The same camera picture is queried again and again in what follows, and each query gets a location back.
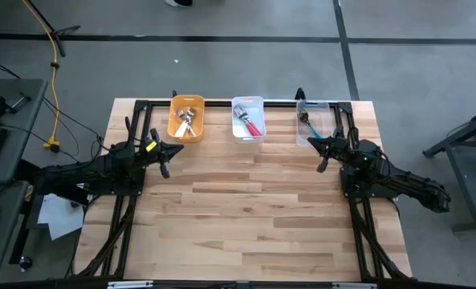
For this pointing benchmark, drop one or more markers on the yellow tape label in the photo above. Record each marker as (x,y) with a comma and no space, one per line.
(151,145)

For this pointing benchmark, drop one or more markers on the silver metal bracket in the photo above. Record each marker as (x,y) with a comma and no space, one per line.
(354,286)
(129,284)

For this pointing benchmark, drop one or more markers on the clear plastic bin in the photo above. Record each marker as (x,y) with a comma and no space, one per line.
(326,120)

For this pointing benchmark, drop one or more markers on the white plastic bin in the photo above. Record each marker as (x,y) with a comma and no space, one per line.
(258,106)

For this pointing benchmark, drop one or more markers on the black table edge clamp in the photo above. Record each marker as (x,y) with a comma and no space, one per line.
(299,94)
(174,94)

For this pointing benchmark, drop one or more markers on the white paper sheets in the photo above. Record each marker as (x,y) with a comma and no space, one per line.
(61,216)

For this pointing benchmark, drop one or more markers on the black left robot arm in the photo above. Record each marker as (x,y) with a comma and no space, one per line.
(85,170)

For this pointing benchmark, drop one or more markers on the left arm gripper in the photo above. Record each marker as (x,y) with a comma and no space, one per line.
(157,152)

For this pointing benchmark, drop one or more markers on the black caster wheel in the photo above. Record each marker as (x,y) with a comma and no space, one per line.
(25,263)

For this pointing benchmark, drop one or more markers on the black aluminium table frame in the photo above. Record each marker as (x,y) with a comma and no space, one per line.
(217,103)

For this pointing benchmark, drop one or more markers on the grey desk with mouse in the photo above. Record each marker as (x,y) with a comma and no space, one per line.
(5,241)

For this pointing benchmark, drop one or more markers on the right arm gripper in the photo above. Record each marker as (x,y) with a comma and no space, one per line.
(348,151)

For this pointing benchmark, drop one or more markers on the dark grey side desk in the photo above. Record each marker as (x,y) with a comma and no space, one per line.
(438,148)

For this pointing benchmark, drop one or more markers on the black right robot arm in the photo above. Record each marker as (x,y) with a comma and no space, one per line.
(402,180)

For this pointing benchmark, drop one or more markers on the person's shoe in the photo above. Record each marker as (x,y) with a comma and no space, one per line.
(179,2)

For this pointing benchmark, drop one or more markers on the orange plastic bin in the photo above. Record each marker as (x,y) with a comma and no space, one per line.
(199,120)

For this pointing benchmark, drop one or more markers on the grey desk with keyboard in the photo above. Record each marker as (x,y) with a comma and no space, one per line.
(25,120)

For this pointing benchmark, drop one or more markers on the black tripod stand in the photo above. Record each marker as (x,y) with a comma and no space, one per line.
(56,33)

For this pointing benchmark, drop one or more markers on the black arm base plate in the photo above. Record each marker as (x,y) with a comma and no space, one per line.
(347,192)
(140,190)

